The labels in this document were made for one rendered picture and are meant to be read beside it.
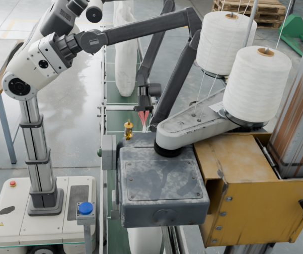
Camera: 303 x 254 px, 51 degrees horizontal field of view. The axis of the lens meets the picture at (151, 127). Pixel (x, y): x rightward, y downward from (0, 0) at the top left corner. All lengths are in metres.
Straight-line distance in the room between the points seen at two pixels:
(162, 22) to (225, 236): 0.76
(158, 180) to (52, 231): 1.33
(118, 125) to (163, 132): 1.76
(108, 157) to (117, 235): 0.98
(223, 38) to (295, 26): 5.57
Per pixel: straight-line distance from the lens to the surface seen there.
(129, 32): 1.18
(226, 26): 0.97
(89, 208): 1.44
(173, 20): 1.17
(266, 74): 0.77
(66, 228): 2.13
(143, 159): 0.95
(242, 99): 0.80
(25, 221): 2.21
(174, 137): 0.91
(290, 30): 6.48
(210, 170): 0.95
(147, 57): 1.65
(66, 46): 1.20
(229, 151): 1.03
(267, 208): 1.07
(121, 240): 1.91
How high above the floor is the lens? 1.97
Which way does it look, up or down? 37 degrees down
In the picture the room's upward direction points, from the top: 6 degrees clockwise
